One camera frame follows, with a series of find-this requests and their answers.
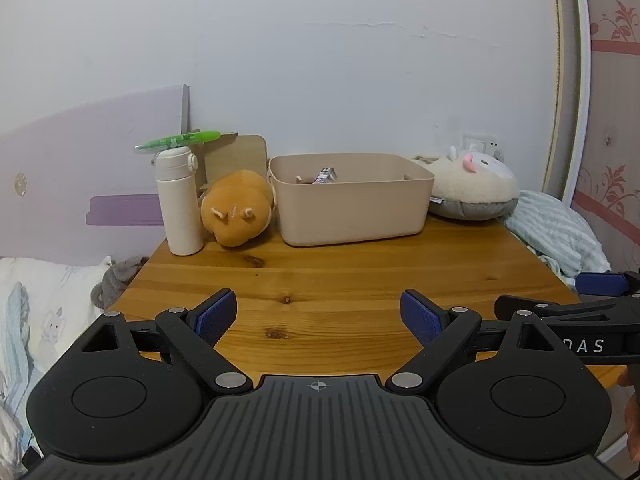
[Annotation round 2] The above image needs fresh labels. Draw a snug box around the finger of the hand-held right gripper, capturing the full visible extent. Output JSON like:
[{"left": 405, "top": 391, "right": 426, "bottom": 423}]
[
  {"left": 494, "top": 294, "right": 640, "bottom": 322},
  {"left": 575, "top": 270, "right": 640, "bottom": 297}
]

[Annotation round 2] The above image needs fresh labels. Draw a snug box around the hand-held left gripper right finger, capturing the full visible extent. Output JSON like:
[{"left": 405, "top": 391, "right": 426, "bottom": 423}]
[{"left": 385, "top": 288, "right": 562, "bottom": 396}]

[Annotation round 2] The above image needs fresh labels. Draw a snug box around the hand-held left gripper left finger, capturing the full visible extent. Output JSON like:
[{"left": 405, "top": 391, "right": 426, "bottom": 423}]
[{"left": 80, "top": 287, "right": 253, "bottom": 397}]

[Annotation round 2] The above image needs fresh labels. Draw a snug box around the pink plastic container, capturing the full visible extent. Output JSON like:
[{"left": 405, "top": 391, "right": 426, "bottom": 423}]
[{"left": 267, "top": 153, "right": 435, "bottom": 248}]

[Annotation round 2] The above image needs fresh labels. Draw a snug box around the person's right hand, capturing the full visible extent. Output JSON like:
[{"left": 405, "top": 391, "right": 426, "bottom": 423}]
[{"left": 618, "top": 367, "right": 640, "bottom": 464}]

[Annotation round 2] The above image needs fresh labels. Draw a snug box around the striped pale green blanket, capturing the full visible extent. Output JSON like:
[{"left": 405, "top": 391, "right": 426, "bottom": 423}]
[{"left": 502, "top": 188, "right": 614, "bottom": 287}]

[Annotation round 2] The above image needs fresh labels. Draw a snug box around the orange hamster plush toy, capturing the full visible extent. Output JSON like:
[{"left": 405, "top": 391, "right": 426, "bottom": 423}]
[{"left": 200, "top": 170, "right": 276, "bottom": 249}]

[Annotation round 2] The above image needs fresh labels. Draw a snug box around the grey plush toy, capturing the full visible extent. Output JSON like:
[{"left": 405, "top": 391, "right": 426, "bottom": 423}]
[{"left": 90, "top": 255, "right": 150, "bottom": 314}]

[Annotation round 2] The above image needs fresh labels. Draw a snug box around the white insulated bottle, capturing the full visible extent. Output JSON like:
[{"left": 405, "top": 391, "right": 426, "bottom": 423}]
[{"left": 153, "top": 147, "right": 205, "bottom": 256}]

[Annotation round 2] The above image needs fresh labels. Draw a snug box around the cream plush toy pink horn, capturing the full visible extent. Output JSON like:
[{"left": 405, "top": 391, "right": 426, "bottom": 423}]
[{"left": 412, "top": 144, "right": 521, "bottom": 221}]

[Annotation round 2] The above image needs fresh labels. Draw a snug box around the floral wardrobe door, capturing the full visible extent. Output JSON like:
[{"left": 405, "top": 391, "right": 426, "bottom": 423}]
[{"left": 542, "top": 0, "right": 640, "bottom": 282}]

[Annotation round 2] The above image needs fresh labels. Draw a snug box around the green pen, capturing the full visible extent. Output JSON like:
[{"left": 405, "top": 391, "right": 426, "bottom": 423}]
[{"left": 133, "top": 129, "right": 222, "bottom": 154}]

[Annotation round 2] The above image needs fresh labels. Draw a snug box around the printed white bedding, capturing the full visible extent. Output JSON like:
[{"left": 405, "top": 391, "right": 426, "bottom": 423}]
[{"left": 0, "top": 255, "right": 114, "bottom": 480}]

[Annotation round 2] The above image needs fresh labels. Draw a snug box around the lavender headboard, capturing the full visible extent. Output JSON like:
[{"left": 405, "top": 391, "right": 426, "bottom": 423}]
[{"left": 0, "top": 84, "right": 191, "bottom": 267}]

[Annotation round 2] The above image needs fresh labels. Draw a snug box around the white wall socket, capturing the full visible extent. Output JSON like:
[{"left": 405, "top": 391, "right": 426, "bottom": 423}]
[{"left": 458, "top": 130, "right": 504, "bottom": 161}]

